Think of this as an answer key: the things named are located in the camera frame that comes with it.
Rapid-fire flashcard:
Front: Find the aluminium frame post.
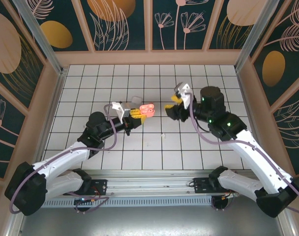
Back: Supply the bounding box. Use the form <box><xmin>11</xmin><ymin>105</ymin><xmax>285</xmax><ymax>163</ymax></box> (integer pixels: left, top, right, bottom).
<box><xmin>13</xmin><ymin>0</ymin><xmax>66</xmax><ymax>74</ymax></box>
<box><xmin>234</xmin><ymin>0</ymin><xmax>285</xmax><ymax>72</ymax></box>

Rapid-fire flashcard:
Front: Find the grey sheet metal plate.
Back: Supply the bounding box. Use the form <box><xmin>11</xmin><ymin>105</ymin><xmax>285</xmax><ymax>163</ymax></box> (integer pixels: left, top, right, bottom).
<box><xmin>6</xmin><ymin>205</ymin><xmax>295</xmax><ymax>236</ymax></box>

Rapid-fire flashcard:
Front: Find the perforated metal cable duct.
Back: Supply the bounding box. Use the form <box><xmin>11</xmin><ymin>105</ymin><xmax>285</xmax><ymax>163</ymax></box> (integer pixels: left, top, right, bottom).
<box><xmin>41</xmin><ymin>198</ymin><xmax>214</xmax><ymax>207</ymax></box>

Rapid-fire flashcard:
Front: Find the aluminium side rail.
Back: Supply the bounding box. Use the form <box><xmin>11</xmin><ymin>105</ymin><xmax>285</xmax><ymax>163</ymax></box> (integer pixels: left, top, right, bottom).
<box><xmin>32</xmin><ymin>68</ymin><xmax>66</xmax><ymax>173</ymax></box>
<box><xmin>235</xmin><ymin>68</ymin><xmax>253</xmax><ymax>128</ymax></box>

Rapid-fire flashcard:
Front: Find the pink earbud charging case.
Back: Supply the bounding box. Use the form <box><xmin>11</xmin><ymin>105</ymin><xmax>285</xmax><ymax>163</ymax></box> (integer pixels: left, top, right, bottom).
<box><xmin>139</xmin><ymin>103</ymin><xmax>156</xmax><ymax>118</ymax></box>

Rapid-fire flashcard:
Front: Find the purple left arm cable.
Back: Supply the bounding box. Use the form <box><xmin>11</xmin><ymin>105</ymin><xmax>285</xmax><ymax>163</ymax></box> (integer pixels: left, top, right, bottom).
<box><xmin>10</xmin><ymin>103</ymin><xmax>120</xmax><ymax>215</ymax></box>

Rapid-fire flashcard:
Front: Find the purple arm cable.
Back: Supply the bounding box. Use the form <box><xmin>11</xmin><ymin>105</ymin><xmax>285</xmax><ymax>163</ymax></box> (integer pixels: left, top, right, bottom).
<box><xmin>10</xmin><ymin>103</ymin><xmax>120</xmax><ymax>215</ymax></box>
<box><xmin>188</xmin><ymin>98</ymin><xmax>299</xmax><ymax>217</ymax></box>

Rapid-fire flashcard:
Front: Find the small circuit board with wires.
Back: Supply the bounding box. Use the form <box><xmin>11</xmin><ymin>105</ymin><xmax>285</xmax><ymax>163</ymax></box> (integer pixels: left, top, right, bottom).
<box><xmin>74</xmin><ymin>196</ymin><xmax>96</xmax><ymax>205</ymax></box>
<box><xmin>222</xmin><ymin>191</ymin><xmax>239</xmax><ymax>200</ymax></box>

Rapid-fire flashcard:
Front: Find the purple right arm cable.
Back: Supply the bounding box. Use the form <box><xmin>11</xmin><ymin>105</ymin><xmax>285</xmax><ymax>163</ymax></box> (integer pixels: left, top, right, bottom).
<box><xmin>188</xmin><ymin>98</ymin><xmax>299</xmax><ymax>217</ymax></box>

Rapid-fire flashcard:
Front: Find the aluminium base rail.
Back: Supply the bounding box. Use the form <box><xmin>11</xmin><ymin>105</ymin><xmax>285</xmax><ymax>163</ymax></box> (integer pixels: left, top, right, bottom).
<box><xmin>41</xmin><ymin>169</ymin><xmax>263</xmax><ymax>197</ymax></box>

